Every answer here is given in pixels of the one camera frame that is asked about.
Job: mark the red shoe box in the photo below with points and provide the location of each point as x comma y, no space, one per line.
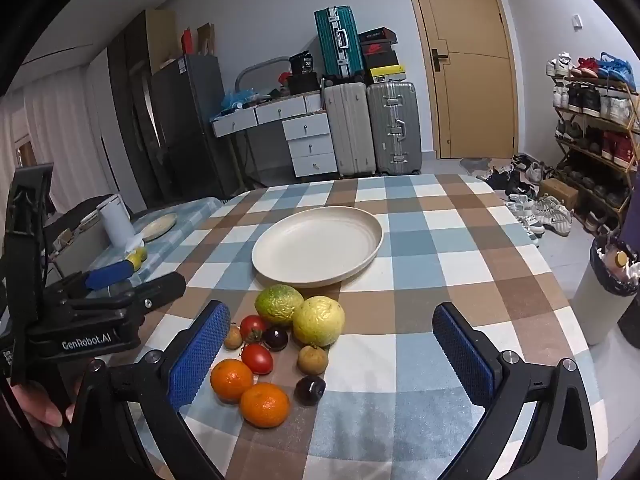
377,48

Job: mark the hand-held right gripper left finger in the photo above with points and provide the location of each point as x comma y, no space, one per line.
200,355

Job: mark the white curtain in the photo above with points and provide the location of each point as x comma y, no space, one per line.
55,130

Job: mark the pile of shoes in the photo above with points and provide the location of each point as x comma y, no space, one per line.
530,200

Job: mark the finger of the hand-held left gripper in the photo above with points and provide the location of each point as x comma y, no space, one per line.
107,274
160,287

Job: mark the small brown longan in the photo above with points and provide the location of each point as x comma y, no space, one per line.
233,337

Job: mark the white crumpled tissue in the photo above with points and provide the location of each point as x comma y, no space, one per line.
135,244

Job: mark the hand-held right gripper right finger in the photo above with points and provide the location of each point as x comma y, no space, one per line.
465,355

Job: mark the teal suitcase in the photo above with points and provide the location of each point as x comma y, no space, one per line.
340,42

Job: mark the beige suitcase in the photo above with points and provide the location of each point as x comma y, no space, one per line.
350,130

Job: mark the cream round plate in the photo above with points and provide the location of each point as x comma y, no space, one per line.
315,247

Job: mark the small yellow-green fruit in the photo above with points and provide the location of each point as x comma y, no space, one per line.
136,259

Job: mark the orange tangerine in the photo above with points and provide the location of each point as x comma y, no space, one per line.
265,405
231,380

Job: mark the white wall switch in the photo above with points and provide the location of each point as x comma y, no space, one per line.
577,20

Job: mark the dark brown wardrobe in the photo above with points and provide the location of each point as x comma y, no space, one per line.
135,110

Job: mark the tan wooden door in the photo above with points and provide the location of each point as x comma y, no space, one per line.
470,60

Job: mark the small beige plate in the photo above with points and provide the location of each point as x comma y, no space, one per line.
159,226

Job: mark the black and yellow shoe box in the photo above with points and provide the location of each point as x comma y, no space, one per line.
385,67

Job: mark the brown cardboard box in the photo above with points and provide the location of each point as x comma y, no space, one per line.
557,193

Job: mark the black box on desk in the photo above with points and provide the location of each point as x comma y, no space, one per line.
304,72

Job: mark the green citrus fruit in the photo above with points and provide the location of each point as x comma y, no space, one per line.
277,305

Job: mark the dark grey refrigerator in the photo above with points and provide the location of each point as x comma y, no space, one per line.
192,120

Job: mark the dark purple plum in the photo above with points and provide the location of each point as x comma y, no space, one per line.
276,338
310,391

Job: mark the grey door mat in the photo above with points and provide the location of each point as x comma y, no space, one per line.
475,163

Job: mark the wooden shoe rack with shoes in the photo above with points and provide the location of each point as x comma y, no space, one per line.
595,125

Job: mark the white trash bin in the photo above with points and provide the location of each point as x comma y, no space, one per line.
600,300

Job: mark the white desk with drawers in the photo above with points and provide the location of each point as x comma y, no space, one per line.
300,135

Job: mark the large brown longan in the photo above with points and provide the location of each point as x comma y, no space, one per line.
313,359

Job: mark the blue plastic bag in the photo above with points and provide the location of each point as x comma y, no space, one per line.
239,99

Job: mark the person's left hand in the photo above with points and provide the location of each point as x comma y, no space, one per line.
47,410

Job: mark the silver suitcase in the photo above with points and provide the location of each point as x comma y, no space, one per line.
395,130

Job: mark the flat brown cardboard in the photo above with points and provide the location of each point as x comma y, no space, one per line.
206,40

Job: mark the red tomato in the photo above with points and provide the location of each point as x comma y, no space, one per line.
252,327
257,359

